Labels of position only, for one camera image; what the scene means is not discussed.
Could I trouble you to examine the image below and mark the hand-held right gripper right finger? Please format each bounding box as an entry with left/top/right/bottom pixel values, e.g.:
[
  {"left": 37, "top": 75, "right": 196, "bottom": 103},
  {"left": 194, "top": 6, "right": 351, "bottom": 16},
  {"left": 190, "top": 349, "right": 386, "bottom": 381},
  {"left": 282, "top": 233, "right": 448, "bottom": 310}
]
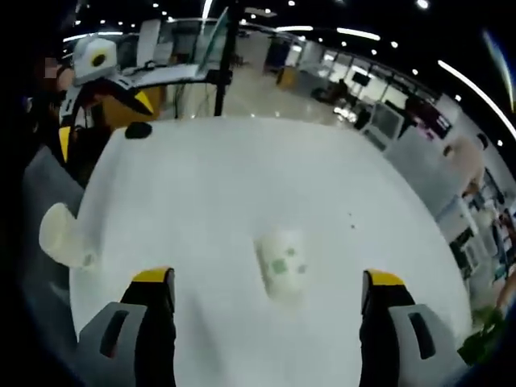
[{"left": 359, "top": 268, "right": 471, "bottom": 387}]

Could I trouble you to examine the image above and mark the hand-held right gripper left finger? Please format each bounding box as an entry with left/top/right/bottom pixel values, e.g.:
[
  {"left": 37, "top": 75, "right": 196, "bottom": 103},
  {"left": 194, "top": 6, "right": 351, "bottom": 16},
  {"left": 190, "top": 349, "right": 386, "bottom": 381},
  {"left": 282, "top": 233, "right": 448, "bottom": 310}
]
[{"left": 74, "top": 265, "right": 177, "bottom": 387}]

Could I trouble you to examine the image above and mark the white paper cup green print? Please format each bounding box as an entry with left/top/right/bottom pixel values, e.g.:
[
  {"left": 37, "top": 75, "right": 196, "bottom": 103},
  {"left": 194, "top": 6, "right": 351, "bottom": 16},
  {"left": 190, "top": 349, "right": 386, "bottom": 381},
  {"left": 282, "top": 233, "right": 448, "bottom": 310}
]
[
  {"left": 252, "top": 228, "right": 310, "bottom": 304},
  {"left": 38, "top": 202, "right": 101, "bottom": 269}
]

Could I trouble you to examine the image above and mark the black oval object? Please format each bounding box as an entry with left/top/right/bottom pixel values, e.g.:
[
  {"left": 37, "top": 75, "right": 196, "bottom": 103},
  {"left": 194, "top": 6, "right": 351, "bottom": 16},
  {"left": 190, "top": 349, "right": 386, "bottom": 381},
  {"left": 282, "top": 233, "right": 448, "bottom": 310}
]
[{"left": 123, "top": 122, "right": 153, "bottom": 140}]

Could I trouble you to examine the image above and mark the white desk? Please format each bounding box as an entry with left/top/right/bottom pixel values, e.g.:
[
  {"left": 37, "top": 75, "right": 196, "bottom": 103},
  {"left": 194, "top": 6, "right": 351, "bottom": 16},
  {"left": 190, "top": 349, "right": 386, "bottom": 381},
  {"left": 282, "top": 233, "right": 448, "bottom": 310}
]
[{"left": 120, "top": 62, "right": 210, "bottom": 88}]

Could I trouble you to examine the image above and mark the green potted plant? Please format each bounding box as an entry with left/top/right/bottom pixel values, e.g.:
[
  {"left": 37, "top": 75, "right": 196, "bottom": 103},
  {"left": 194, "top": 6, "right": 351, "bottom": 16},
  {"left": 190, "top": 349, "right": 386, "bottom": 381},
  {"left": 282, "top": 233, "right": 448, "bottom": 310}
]
[{"left": 457, "top": 305, "right": 513, "bottom": 368}]

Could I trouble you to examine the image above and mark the green glass panel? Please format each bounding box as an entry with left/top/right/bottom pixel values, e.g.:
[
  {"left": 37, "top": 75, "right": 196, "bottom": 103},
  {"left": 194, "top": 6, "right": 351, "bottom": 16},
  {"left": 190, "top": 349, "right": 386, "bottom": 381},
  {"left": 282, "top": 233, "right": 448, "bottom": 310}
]
[{"left": 197, "top": 6, "right": 229, "bottom": 73}]

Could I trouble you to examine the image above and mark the black tripod stand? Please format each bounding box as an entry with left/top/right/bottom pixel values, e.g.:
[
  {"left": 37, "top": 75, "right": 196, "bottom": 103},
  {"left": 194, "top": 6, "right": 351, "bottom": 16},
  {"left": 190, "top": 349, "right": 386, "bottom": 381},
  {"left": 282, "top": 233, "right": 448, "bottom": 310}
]
[{"left": 207, "top": 0, "right": 239, "bottom": 118}]

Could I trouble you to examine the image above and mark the white table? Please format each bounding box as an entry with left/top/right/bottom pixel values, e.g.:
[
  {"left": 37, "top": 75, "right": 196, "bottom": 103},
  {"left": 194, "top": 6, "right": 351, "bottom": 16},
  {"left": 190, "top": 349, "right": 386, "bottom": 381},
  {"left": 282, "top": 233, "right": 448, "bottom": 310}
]
[{"left": 69, "top": 115, "right": 472, "bottom": 387}]

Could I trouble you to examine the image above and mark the yellow wooden cabinet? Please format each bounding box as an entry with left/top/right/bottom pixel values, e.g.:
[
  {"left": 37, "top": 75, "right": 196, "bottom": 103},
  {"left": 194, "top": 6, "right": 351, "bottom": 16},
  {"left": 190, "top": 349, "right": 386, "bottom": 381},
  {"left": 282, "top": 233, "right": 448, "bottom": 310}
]
[{"left": 276, "top": 66, "right": 299, "bottom": 88}]

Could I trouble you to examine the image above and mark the pale grey panel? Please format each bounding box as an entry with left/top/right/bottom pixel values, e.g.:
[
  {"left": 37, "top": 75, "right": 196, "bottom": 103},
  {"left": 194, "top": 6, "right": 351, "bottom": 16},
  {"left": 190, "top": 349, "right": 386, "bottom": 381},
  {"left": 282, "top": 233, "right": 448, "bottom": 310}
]
[{"left": 362, "top": 100, "right": 404, "bottom": 151}]

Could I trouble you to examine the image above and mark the dark red screen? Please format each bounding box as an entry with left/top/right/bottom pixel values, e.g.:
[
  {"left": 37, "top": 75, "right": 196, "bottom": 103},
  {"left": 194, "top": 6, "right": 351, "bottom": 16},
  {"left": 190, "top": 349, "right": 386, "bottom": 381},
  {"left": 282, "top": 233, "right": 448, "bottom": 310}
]
[{"left": 405, "top": 96, "right": 452, "bottom": 140}]

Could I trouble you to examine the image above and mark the long curved ceiling strip light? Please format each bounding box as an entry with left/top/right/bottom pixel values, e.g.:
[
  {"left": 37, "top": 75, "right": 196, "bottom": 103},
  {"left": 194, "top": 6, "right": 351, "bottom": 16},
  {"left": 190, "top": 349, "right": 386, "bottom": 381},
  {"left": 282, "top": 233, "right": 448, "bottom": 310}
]
[{"left": 437, "top": 60, "right": 516, "bottom": 138}]

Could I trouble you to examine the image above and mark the group of ceiling spot lights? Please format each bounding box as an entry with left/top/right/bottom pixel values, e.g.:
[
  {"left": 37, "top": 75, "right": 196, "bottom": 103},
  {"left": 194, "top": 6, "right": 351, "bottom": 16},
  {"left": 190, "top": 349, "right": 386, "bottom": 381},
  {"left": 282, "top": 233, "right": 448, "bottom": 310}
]
[{"left": 237, "top": 0, "right": 505, "bottom": 148}]

